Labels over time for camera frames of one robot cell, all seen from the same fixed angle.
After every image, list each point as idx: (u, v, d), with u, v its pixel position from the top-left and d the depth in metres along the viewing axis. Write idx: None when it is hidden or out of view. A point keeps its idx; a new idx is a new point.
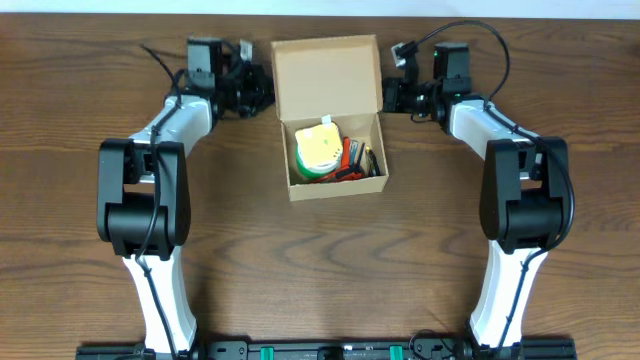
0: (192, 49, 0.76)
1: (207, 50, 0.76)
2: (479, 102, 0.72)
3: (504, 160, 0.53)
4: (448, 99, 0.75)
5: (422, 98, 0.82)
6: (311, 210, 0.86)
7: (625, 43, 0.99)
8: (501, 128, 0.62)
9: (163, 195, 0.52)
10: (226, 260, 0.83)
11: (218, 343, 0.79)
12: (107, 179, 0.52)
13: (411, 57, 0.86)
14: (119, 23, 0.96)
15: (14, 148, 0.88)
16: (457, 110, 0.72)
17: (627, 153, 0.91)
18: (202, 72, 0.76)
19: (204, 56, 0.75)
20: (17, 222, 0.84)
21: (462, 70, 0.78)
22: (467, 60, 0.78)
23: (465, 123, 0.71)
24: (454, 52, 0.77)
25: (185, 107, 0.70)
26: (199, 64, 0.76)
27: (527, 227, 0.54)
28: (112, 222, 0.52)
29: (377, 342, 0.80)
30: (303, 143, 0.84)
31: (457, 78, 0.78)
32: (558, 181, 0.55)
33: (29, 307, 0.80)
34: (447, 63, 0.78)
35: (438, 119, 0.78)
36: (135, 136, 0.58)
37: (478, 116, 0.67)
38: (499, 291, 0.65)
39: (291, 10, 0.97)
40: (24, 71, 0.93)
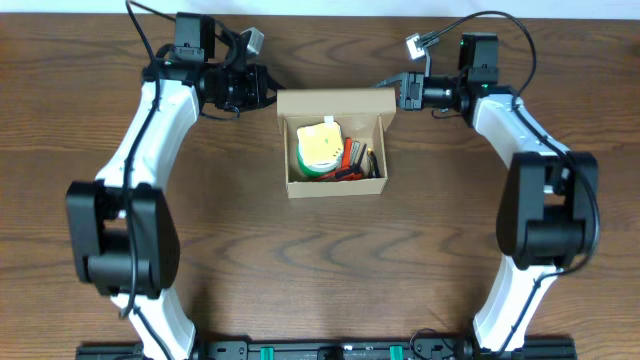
0: (182, 20, 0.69)
1: (198, 23, 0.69)
2: (507, 99, 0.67)
3: (528, 174, 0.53)
4: (475, 89, 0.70)
5: (447, 93, 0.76)
6: (311, 210, 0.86)
7: (623, 44, 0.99)
8: (529, 135, 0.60)
9: (141, 241, 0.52)
10: (226, 260, 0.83)
11: (218, 343, 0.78)
12: (80, 226, 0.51)
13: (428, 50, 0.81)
14: (120, 23, 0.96)
15: (13, 148, 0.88)
16: (481, 105, 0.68)
17: (627, 153, 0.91)
18: (190, 47, 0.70)
19: (195, 29, 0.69)
20: (16, 221, 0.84)
21: (491, 59, 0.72)
22: (496, 51, 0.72)
23: (490, 121, 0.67)
24: (483, 39, 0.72)
25: (163, 108, 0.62)
26: (188, 38, 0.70)
27: (546, 244, 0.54)
28: (92, 265, 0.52)
29: (377, 342, 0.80)
30: (304, 139, 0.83)
31: (484, 68, 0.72)
32: (582, 202, 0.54)
33: (28, 306, 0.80)
34: (475, 52, 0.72)
35: (462, 110, 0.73)
36: (104, 169, 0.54)
37: (505, 118, 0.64)
38: (507, 304, 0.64)
39: (292, 10, 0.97)
40: (24, 71, 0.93)
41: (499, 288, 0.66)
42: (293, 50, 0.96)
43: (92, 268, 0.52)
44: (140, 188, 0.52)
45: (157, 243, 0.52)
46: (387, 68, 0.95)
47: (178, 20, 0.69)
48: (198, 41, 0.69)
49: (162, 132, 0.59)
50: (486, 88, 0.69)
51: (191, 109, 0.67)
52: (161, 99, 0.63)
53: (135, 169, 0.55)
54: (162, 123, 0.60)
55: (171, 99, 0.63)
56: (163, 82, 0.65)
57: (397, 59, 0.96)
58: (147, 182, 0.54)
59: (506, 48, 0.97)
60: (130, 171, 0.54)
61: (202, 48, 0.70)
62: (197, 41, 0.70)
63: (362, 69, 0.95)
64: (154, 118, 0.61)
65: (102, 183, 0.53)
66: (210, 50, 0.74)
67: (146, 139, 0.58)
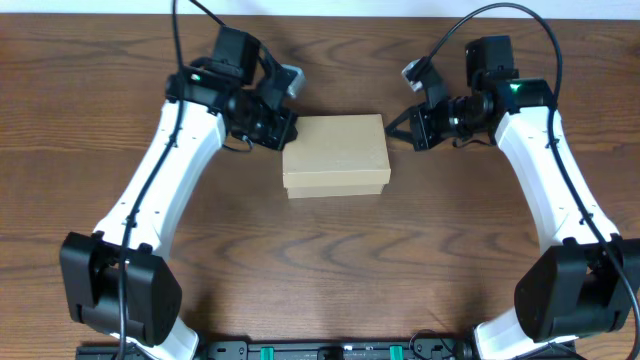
0: (226, 35, 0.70)
1: (242, 42, 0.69)
2: (545, 126, 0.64)
3: (567, 266, 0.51)
4: (501, 89, 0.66)
5: (456, 121, 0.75)
6: (311, 210, 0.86)
7: (624, 43, 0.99)
8: (572, 204, 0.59)
9: (134, 304, 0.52)
10: (227, 260, 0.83)
11: (218, 343, 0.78)
12: (76, 278, 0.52)
13: (426, 73, 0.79)
14: (121, 23, 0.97)
15: (14, 148, 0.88)
16: (511, 129, 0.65)
17: (627, 153, 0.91)
18: (228, 64, 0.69)
19: (238, 47, 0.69)
20: (16, 221, 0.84)
21: (505, 60, 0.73)
22: (510, 53, 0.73)
23: (522, 146, 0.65)
24: (495, 42, 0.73)
25: (179, 146, 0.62)
26: (228, 55, 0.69)
27: (570, 322, 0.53)
28: (85, 311, 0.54)
29: (377, 342, 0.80)
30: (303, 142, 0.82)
31: (501, 69, 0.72)
32: (619, 297, 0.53)
33: (28, 306, 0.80)
34: (487, 54, 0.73)
35: (483, 113, 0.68)
36: (110, 219, 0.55)
37: (544, 164, 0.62)
38: (514, 347, 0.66)
39: (292, 10, 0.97)
40: (24, 72, 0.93)
41: (512, 328, 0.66)
42: (294, 50, 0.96)
43: (83, 313, 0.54)
44: (141, 255, 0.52)
45: (149, 310, 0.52)
46: (387, 67, 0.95)
47: (222, 35, 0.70)
48: (238, 60, 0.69)
49: (174, 176, 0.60)
50: (514, 94, 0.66)
51: (215, 139, 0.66)
52: (181, 132, 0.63)
53: (137, 226, 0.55)
54: (177, 162, 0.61)
55: (191, 135, 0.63)
56: (187, 104, 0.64)
57: (397, 59, 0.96)
58: (149, 246, 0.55)
59: None
60: (130, 229, 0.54)
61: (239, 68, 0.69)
62: (236, 59, 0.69)
63: (362, 69, 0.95)
64: (170, 155, 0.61)
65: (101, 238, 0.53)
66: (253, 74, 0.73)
67: (157, 184, 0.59)
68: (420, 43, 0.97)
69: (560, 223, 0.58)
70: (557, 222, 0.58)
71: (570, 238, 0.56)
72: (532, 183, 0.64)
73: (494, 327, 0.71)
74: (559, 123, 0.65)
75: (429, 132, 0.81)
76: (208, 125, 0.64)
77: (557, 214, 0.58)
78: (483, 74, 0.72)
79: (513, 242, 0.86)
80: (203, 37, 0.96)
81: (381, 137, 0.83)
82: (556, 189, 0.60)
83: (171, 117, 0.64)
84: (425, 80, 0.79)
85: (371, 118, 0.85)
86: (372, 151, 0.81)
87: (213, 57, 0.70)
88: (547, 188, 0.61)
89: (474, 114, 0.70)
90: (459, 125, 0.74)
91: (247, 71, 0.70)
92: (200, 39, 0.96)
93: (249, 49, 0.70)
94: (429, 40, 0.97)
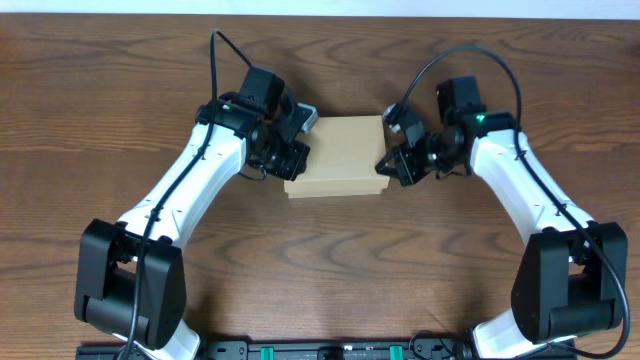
0: (255, 72, 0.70)
1: (269, 79, 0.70)
2: (509, 141, 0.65)
3: (550, 252, 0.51)
4: (468, 122, 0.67)
5: (434, 156, 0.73)
6: (311, 210, 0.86)
7: (623, 44, 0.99)
8: (546, 199, 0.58)
9: (145, 298, 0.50)
10: (227, 260, 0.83)
11: (218, 343, 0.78)
12: (92, 265, 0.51)
13: (402, 116, 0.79)
14: (121, 23, 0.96)
15: (14, 148, 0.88)
16: (481, 149, 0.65)
17: (626, 153, 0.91)
18: (254, 100, 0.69)
19: (264, 84, 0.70)
20: (16, 221, 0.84)
21: (472, 97, 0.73)
22: (476, 91, 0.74)
23: (493, 163, 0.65)
24: (460, 81, 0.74)
25: (208, 159, 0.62)
26: (255, 90, 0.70)
27: (572, 321, 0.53)
28: (92, 305, 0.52)
29: (377, 342, 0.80)
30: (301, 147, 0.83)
31: (469, 105, 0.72)
32: (609, 284, 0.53)
33: (28, 306, 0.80)
34: (454, 93, 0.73)
35: (456, 147, 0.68)
36: (133, 212, 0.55)
37: (515, 172, 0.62)
38: (513, 349, 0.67)
39: (291, 11, 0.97)
40: (24, 71, 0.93)
41: (508, 330, 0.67)
42: (293, 50, 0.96)
43: (91, 306, 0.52)
44: (159, 245, 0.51)
45: (160, 305, 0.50)
46: (387, 68, 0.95)
47: (252, 72, 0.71)
48: (264, 95, 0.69)
49: (198, 187, 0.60)
50: (482, 125, 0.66)
51: (237, 161, 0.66)
52: (209, 148, 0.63)
53: (160, 220, 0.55)
54: (203, 176, 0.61)
55: (218, 151, 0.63)
56: (216, 128, 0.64)
57: (396, 59, 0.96)
58: (169, 238, 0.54)
59: (506, 48, 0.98)
60: (153, 222, 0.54)
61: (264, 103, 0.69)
62: (262, 94, 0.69)
63: (362, 69, 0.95)
64: (197, 167, 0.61)
65: (124, 227, 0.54)
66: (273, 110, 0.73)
67: (181, 190, 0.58)
68: (420, 43, 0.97)
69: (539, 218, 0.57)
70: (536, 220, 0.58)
71: (549, 227, 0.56)
72: (509, 198, 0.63)
73: (494, 327, 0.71)
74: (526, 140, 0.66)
75: (413, 168, 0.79)
76: (235, 143, 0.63)
77: (535, 210, 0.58)
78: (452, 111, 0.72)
79: (512, 242, 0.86)
80: (203, 37, 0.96)
81: (380, 142, 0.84)
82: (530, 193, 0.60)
83: (203, 133, 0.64)
84: (401, 121, 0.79)
85: (371, 121, 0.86)
86: (371, 156, 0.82)
87: (239, 93, 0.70)
88: (522, 194, 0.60)
89: (448, 147, 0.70)
90: (438, 159, 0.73)
91: (271, 106, 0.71)
92: (200, 39, 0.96)
93: (275, 86, 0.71)
94: (428, 40, 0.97)
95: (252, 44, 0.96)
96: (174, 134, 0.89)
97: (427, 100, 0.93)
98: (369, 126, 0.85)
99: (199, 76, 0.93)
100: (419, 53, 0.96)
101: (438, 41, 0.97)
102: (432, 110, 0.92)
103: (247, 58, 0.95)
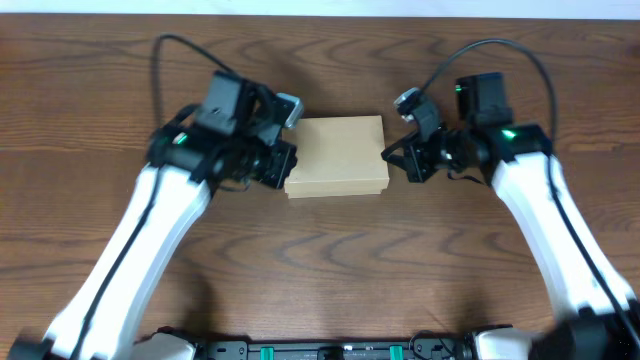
0: (218, 83, 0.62)
1: (236, 90, 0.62)
2: (544, 176, 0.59)
3: (580, 335, 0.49)
4: (494, 138, 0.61)
5: (448, 157, 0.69)
6: (311, 210, 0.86)
7: (623, 44, 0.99)
8: (581, 262, 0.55)
9: None
10: (227, 260, 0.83)
11: (218, 343, 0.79)
12: None
13: (416, 109, 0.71)
14: (121, 23, 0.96)
15: (14, 148, 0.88)
16: (512, 183, 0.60)
17: (627, 153, 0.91)
18: (219, 113, 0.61)
19: (231, 96, 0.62)
20: (15, 222, 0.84)
21: (498, 99, 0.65)
22: (501, 90, 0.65)
23: (522, 199, 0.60)
24: (486, 79, 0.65)
25: (149, 225, 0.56)
26: (221, 103, 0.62)
27: None
28: None
29: (377, 342, 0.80)
30: (303, 146, 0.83)
31: (494, 109, 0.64)
32: None
33: (29, 306, 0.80)
34: (477, 95, 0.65)
35: (478, 162, 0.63)
36: (60, 322, 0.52)
37: (546, 219, 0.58)
38: None
39: (291, 11, 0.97)
40: (24, 72, 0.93)
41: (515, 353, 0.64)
42: (293, 50, 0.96)
43: None
44: None
45: None
46: (386, 68, 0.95)
47: (214, 81, 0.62)
48: (232, 109, 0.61)
49: (138, 271, 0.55)
50: (509, 142, 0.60)
51: (193, 209, 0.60)
52: (154, 208, 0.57)
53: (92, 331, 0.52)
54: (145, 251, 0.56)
55: (163, 213, 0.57)
56: (168, 168, 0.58)
57: (396, 59, 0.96)
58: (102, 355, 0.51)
59: (506, 48, 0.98)
60: (83, 338, 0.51)
61: (234, 117, 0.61)
62: (230, 107, 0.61)
63: (362, 69, 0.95)
64: (137, 240, 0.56)
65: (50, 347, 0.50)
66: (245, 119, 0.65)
67: (116, 282, 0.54)
68: (420, 43, 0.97)
69: (567, 278, 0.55)
70: (564, 278, 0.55)
71: (585, 302, 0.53)
72: (536, 241, 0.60)
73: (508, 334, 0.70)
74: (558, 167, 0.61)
75: (424, 166, 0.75)
76: (186, 200, 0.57)
77: (567, 270, 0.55)
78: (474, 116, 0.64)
79: (512, 242, 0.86)
80: (203, 38, 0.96)
81: (381, 142, 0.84)
82: (561, 247, 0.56)
83: (146, 190, 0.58)
84: (417, 113, 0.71)
85: (371, 121, 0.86)
86: (372, 157, 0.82)
87: (203, 106, 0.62)
88: (552, 246, 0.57)
89: (469, 157, 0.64)
90: (453, 160, 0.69)
91: (241, 119, 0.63)
92: (200, 39, 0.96)
93: (245, 94, 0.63)
94: (428, 40, 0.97)
95: (252, 44, 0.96)
96: None
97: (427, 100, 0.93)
98: (370, 127, 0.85)
99: (199, 76, 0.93)
100: (419, 54, 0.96)
101: (438, 42, 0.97)
102: None
103: (248, 58, 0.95)
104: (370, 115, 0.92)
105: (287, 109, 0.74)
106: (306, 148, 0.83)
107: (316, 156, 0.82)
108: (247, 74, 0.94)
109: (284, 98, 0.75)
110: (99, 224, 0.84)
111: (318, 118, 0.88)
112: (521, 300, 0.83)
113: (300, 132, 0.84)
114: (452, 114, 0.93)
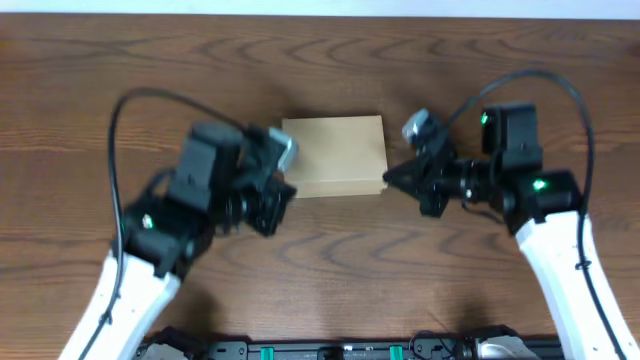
0: (192, 151, 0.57)
1: (211, 161, 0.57)
2: (574, 240, 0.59)
3: None
4: (521, 187, 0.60)
5: (469, 193, 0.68)
6: (311, 210, 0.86)
7: (623, 44, 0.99)
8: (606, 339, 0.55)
9: None
10: (227, 260, 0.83)
11: (218, 343, 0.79)
12: None
13: (429, 144, 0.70)
14: (120, 23, 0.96)
15: (13, 148, 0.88)
16: (541, 245, 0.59)
17: (627, 153, 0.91)
18: (195, 184, 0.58)
19: (206, 167, 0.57)
20: (15, 222, 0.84)
21: (528, 138, 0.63)
22: (533, 127, 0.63)
23: (549, 261, 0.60)
24: (517, 115, 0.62)
25: (112, 319, 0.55)
26: (196, 172, 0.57)
27: None
28: None
29: (377, 342, 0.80)
30: (305, 145, 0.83)
31: (523, 150, 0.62)
32: None
33: (29, 307, 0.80)
34: (507, 131, 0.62)
35: (504, 209, 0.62)
36: None
37: (571, 289, 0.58)
38: None
39: (291, 10, 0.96)
40: (23, 71, 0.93)
41: None
42: (293, 50, 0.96)
43: None
44: None
45: None
46: (386, 68, 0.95)
47: (189, 147, 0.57)
48: (207, 181, 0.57)
49: None
50: (537, 192, 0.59)
51: (159, 303, 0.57)
52: (119, 299, 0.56)
53: None
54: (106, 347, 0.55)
55: (129, 306, 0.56)
56: (131, 256, 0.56)
57: (396, 59, 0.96)
58: None
59: (506, 48, 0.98)
60: None
61: (209, 189, 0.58)
62: (205, 177, 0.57)
63: (362, 69, 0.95)
64: (100, 335, 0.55)
65: None
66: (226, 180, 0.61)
67: None
68: (420, 43, 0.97)
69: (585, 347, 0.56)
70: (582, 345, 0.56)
71: None
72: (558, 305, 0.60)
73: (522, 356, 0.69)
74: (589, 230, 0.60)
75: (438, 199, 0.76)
76: (151, 293, 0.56)
77: (588, 344, 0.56)
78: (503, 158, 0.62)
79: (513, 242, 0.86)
80: (202, 37, 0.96)
81: (381, 142, 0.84)
82: (584, 316, 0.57)
83: (109, 279, 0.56)
84: (431, 148, 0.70)
85: (371, 121, 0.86)
86: (372, 156, 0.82)
87: (178, 173, 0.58)
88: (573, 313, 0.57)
89: (494, 203, 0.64)
90: (475, 196, 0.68)
91: (218, 185, 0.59)
92: (199, 39, 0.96)
93: (222, 159, 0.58)
94: (428, 40, 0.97)
95: (252, 43, 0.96)
96: (175, 134, 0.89)
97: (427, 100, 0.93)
98: (370, 127, 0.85)
99: (199, 76, 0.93)
100: (419, 53, 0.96)
101: (438, 42, 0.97)
102: (432, 111, 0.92)
103: (248, 58, 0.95)
104: (370, 115, 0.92)
105: (277, 153, 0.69)
106: (309, 147, 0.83)
107: (318, 155, 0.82)
108: (247, 73, 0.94)
109: (274, 136, 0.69)
110: (99, 224, 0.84)
111: (319, 118, 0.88)
112: (521, 300, 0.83)
113: (302, 131, 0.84)
114: (452, 115, 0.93)
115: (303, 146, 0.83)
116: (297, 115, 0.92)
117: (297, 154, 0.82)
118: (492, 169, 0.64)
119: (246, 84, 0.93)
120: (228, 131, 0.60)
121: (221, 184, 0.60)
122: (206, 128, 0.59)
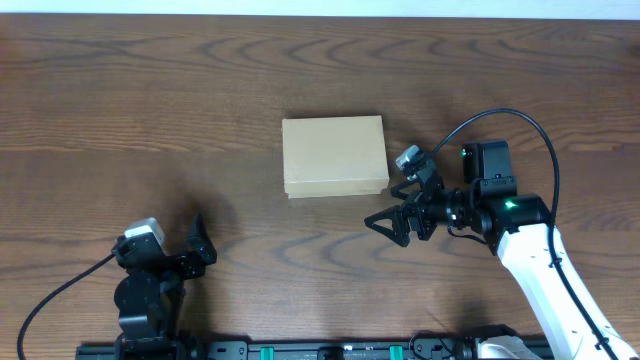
0: (127, 326, 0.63)
1: (145, 323, 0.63)
2: (545, 243, 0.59)
3: None
4: (495, 207, 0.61)
5: (454, 216, 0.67)
6: (311, 210, 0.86)
7: (623, 44, 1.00)
8: (586, 329, 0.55)
9: None
10: (226, 260, 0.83)
11: (218, 343, 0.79)
12: None
13: (422, 171, 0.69)
14: (121, 24, 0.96)
15: (13, 148, 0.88)
16: (511, 252, 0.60)
17: (627, 153, 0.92)
18: (148, 339, 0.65)
19: (146, 327, 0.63)
20: (15, 221, 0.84)
21: (503, 168, 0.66)
22: (506, 159, 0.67)
23: (523, 264, 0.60)
24: (491, 148, 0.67)
25: None
26: (141, 333, 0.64)
27: None
28: None
29: (377, 342, 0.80)
30: (303, 145, 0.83)
31: (498, 178, 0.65)
32: None
33: (29, 306, 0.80)
34: (482, 163, 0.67)
35: (482, 230, 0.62)
36: None
37: (546, 286, 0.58)
38: None
39: (291, 11, 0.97)
40: (24, 72, 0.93)
41: None
42: (294, 50, 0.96)
43: None
44: None
45: None
46: (387, 68, 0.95)
47: (122, 325, 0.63)
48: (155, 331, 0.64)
49: None
50: (509, 211, 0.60)
51: None
52: None
53: None
54: None
55: None
56: None
57: (396, 59, 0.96)
58: None
59: (506, 48, 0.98)
60: None
61: (161, 334, 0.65)
62: (153, 332, 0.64)
63: (362, 69, 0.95)
64: None
65: None
66: (164, 308, 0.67)
67: None
68: (420, 43, 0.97)
69: (575, 351, 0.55)
70: (572, 350, 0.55)
71: None
72: (539, 307, 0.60)
73: (520, 354, 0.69)
74: (557, 235, 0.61)
75: (426, 224, 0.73)
76: None
77: (570, 336, 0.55)
78: (479, 185, 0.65)
79: None
80: (203, 37, 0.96)
81: (381, 142, 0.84)
82: (566, 313, 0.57)
83: None
84: (422, 174, 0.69)
85: (371, 121, 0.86)
86: (372, 156, 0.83)
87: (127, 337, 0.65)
88: (555, 310, 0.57)
89: (473, 226, 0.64)
90: (459, 221, 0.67)
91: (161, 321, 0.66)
92: (200, 39, 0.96)
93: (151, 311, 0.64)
94: (428, 40, 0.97)
95: (252, 44, 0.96)
96: (175, 134, 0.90)
97: (428, 100, 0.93)
98: (369, 127, 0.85)
99: (199, 76, 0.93)
100: (419, 54, 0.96)
101: (438, 42, 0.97)
102: (432, 111, 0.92)
103: (248, 58, 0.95)
104: (369, 115, 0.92)
105: (151, 245, 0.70)
106: (307, 147, 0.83)
107: (315, 157, 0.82)
108: (247, 73, 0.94)
109: (133, 236, 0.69)
110: (99, 225, 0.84)
111: (320, 118, 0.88)
112: (520, 299, 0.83)
113: (300, 131, 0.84)
114: (452, 116, 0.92)
115: (302, 145, 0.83)
116: (297, 115, 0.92)
117: (295, 154, 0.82)
118: (471, 194, 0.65)
119: (246, 83, 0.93)
120: (145, 284, 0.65)
121: (166, 320, 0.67)
122: (123, 295, 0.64)
